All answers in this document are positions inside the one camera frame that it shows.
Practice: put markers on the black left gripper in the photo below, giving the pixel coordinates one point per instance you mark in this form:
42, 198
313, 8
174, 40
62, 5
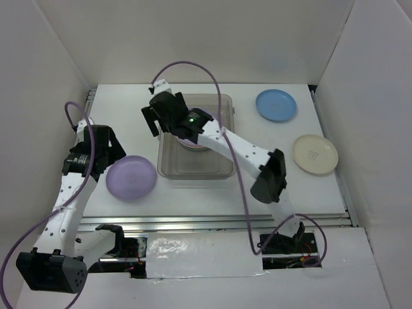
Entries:
115, 150

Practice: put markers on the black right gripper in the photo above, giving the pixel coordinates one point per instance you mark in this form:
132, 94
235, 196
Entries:
151, 116

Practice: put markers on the purple plastic plate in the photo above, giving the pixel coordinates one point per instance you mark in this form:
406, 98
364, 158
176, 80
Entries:
192, 126
131, 178

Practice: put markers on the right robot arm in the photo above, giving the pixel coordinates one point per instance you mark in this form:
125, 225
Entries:
267, 168

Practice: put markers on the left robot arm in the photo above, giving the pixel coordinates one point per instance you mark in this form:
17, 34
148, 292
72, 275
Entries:
60, 260

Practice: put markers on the clear plastic bin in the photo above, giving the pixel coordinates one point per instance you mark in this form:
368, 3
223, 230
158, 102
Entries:
180, 160

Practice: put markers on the blue plastic plate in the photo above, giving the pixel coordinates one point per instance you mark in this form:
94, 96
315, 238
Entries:
276, 105

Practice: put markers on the white front cover panel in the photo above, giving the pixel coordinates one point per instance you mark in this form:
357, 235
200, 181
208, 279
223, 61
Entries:
207, 254

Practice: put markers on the cream plastic plate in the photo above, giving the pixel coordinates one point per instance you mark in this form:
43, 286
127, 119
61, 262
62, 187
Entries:
315, 154

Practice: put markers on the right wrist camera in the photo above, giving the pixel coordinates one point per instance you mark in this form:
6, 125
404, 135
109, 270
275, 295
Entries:
160, 86

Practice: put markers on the aluminium front rail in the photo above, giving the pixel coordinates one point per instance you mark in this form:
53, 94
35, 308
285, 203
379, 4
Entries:
197, 223

